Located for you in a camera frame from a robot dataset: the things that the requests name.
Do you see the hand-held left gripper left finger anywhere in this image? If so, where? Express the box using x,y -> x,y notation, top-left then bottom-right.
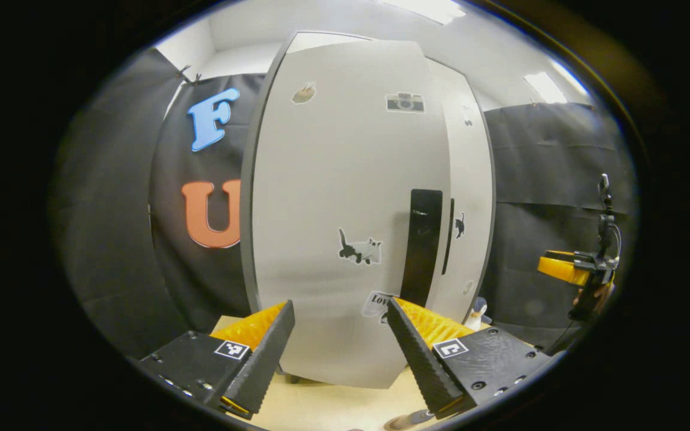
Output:
138,299 -> 296,420

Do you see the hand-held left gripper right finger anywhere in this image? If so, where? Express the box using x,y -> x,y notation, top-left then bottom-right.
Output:
386,296 -> 552,420

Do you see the white cabinet door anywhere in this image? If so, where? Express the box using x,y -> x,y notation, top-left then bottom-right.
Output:
249,40 -> 453,390
429,57 -> 497,327

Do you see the white and grey cabinet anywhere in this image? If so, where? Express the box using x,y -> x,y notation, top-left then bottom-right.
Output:
240,30 -> 497,384

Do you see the penguin plush toy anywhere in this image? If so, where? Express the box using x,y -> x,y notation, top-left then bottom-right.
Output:
465,298 -> 489,331

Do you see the black backdrop cloth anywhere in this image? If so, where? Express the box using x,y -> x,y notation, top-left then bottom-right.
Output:
49,48 -> 269,360
482,102 -> 640,351

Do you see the ceiling light panel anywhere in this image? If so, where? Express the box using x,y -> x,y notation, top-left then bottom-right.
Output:
381,0 -> 467,25
525,72 -> 567,104

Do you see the black door handle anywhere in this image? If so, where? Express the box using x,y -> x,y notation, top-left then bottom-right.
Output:
441,199 -> 455,276
400,189 -> 443,307

